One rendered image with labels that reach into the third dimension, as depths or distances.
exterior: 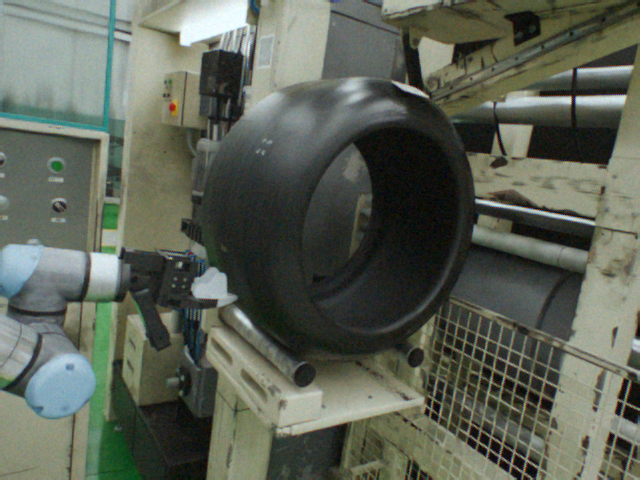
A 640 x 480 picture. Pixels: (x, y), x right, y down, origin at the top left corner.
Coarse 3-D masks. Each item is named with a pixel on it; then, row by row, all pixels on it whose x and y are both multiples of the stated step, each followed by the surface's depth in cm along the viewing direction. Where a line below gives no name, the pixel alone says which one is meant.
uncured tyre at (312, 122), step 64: (256, 128) 86; (320, 128) 80; (384, 128) 116; (448, 128) 95; (256, 192) 79; (384, 192) 124; (448, 192) 113; (256, 256) 80; (384, 256) 126; (448, 256) 105; (256, 320) 90; (320, 320) 87; (384, 320) 113
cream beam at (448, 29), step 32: (384, 0) 122; (416, 0) 113; (448, 0) 105; (480, 0) 99; (512, 0) 96; (544, 0) 94; (576, 0) 92; (608, 0) 89; (448, 32) 124; (480, 32) 120; (512, 32) 117
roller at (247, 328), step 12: (228, 312) 113; (240, 312) 111; (240, 324) 107; (252, 324) 105; (252, 336) 102; (264, 336) 99; (264, 348) 97; (276, 348) 95; (288, 348) 94; (276, 360) 93; (288, 360) 91; (300, 360) 90; (288, 372) 89; (300, 372) 88; (312, 372) 89; (300, 384) 88
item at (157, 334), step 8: (144, 288) 79; (136, 296) 78; (144, 296) 78; (136, 304) 80; (144, 304) 78; (152, 304) 79; (144, 312) 79; (152, 312) 79; (144, 320) 79; (152, 320) 80; (160, 320) 80; (152, 328) 80; (160, 328) 81; (152, 336) 80; (160, 336) 81; (168, 336) 82; (152, 344) 81; (160, 344) 81; (168, 344) 82
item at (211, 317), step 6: (222, 306) 115; (204, 312) 114; (210, 312) 114; (216, 312) 114; (204, 318) 114; (210, 318) 114; (216, 318) 115; (222, 318) 115; (204, 324) 114; (210, 324) 114; (216, 324) 115; (222, 324) 116; (228, 324) 116; (204, 330) 114
